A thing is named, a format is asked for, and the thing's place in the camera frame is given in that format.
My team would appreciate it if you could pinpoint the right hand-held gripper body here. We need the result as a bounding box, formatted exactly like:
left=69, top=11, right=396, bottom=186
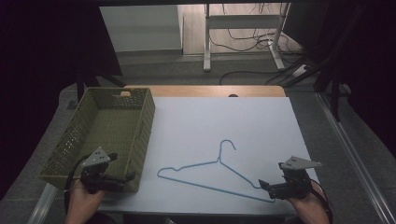
left=266, top=156, right=323, bottom=201

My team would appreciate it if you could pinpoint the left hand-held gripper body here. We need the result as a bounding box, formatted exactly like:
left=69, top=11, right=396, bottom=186
left=79, top=147, right=127, bottom=194

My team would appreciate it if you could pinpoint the olive green plastic basket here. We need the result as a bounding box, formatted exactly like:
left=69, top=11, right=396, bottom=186
left=38, top=87, right=156, bottom=193

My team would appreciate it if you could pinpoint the blue wire clothes hanger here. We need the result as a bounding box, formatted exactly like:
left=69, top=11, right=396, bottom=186
left=156, top=139, right=276, bottom=203

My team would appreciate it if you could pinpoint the person's right hand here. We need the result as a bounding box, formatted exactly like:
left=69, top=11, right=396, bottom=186
left=285, top=180, right=332, bottom=224

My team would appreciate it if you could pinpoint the person's left hand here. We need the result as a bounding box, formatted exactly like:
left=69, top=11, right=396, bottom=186
left=64, top=179, right=106, bottom=224

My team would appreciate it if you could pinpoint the white table mat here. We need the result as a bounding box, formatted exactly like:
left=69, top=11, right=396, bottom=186
left=98, top=96, right=319, bottom=217

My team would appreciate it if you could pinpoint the white power strip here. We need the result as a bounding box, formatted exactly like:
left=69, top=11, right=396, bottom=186
left=292, top=64, right=309, bottom=78

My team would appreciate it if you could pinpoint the black curtain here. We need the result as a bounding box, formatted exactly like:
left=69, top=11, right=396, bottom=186
left=0, top=0, right=123, bottom=200

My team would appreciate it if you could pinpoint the black metal stand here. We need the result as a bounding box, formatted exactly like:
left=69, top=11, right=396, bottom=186
left=283, top=3, right=368, bottom=122

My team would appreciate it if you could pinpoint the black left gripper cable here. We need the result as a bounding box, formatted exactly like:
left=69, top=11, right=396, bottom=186
left=63, top=154, right=93, bottom=216

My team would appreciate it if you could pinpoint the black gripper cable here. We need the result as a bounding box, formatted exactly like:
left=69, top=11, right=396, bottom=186
left=63, top=154, right=93, bottom=216
left=307, top=178, right=334, bottom=224

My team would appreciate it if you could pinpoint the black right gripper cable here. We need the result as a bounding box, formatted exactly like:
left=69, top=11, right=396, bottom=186
left=307, top=178, right=334, bottom=224

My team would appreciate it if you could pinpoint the metal floor rail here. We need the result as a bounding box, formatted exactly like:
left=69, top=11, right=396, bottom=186
left=315, top=91, right=396, bottom=224

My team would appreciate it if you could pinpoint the black floor cable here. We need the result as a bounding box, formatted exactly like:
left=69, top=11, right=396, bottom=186
left=219, top=55, right=309, bottom=86

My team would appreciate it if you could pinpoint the white metal desk frame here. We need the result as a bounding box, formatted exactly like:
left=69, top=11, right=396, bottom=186
left=203, top=3, right=291, bottom=73

